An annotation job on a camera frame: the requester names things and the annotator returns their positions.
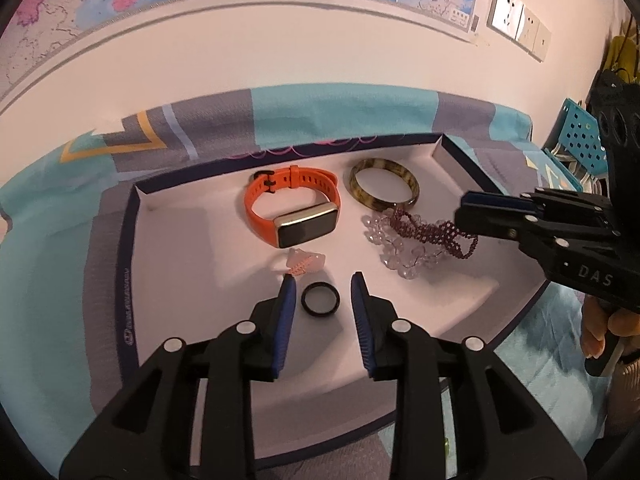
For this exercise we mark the blue perforated basket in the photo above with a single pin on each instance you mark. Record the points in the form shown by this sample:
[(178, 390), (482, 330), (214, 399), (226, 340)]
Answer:
[(575, 135)]

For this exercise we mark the colourful wall map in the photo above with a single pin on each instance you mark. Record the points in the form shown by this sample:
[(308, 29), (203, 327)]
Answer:
[(75, 0)]

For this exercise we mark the person's right hand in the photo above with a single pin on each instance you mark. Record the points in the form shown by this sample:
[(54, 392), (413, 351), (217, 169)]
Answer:
[(592, 330)]

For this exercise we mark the white shallow tray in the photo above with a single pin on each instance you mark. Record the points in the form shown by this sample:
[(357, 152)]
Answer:
[(200, 260)]

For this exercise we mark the orange smartwatch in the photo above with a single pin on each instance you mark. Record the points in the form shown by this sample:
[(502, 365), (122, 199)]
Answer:
[(305, 227)]

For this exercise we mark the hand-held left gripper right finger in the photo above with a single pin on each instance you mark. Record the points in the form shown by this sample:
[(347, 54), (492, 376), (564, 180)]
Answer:
[(361, 325)]

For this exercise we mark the white wall socket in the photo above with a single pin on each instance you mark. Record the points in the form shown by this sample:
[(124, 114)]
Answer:
[(529, 30), (505, 10), (542, 44)]

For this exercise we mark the teal and grey printed blanket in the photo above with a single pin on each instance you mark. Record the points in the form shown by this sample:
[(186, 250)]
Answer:
[(50, 260)]

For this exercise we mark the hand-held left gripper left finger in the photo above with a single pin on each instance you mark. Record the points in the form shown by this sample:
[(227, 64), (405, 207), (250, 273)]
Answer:
[(285, 325)]

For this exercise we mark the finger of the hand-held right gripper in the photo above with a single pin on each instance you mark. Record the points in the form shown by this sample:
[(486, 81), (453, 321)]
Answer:
[(492, 201), (485, 222)]

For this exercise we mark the small clear plastic packet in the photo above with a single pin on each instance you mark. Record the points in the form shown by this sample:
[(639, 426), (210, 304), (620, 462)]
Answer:
[(302, 262)]

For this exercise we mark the mottled olive bangle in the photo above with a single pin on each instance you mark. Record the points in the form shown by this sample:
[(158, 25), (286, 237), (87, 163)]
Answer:
[(357, 195)]

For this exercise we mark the yellow hanging bag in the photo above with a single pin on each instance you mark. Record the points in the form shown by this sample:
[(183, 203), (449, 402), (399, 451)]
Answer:
[(622, 55)]

